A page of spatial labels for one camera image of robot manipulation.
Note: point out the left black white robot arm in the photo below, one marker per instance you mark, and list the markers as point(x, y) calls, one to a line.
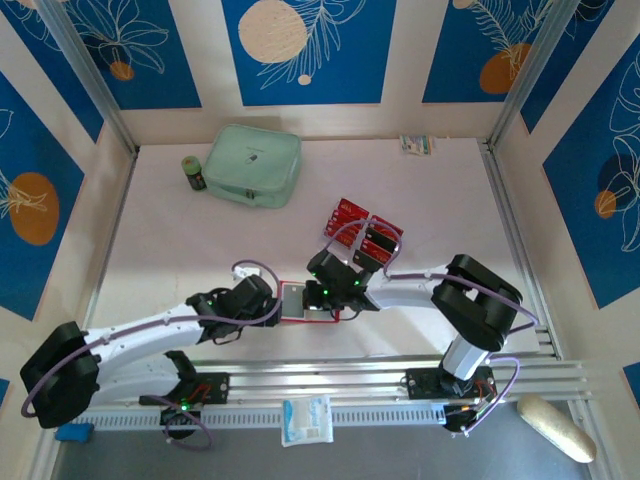
point(60, 375)

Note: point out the blue sponge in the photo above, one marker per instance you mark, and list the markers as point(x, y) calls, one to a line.
point(75, 434)

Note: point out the red credit card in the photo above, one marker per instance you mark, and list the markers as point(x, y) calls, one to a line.
point(337, 232)
point(344, 217)
point(389, 226)
point(352, 206)
point(374, 248)

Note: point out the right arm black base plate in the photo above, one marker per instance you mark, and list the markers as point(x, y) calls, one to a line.
point(422, 382)

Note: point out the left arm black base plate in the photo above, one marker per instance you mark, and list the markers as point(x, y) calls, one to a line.
point(215, 387)

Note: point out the small green-lidded dark bottle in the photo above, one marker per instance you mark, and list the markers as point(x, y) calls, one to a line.
point(195, 177)

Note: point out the red card holder wallet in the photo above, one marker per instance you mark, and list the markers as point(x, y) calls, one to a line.
point(310, 321)

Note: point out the black controller board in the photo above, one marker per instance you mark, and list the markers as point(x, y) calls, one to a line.
point(172, 417)
point(457, 420)

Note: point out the aluminium corner post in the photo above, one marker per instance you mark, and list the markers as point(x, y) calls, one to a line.
point(530, 70)
point(90, 75)

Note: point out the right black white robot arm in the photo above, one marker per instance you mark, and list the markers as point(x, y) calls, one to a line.
point(475, 300)

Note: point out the beige textured roll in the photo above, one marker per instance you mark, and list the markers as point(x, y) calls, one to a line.
point(555, 427)

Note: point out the mint green zip pouch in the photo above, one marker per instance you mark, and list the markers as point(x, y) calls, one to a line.
point(250, 165)

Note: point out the small printed paper packet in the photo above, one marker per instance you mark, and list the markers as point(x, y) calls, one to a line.
point(416, 145)

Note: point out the aluminium rail frame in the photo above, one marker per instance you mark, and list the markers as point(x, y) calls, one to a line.
point(320, 372)

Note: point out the aluminium side rail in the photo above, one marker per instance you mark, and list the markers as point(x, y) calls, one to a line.
point(120, 210)
point(502, 190)

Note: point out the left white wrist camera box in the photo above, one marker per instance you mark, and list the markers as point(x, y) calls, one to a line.
point(245, 273)

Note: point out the white blue wipes packet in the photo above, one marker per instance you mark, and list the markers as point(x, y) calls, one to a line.
point(305, 420)

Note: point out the clear acrylic card stand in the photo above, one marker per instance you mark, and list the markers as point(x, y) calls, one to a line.
point(361, 227)

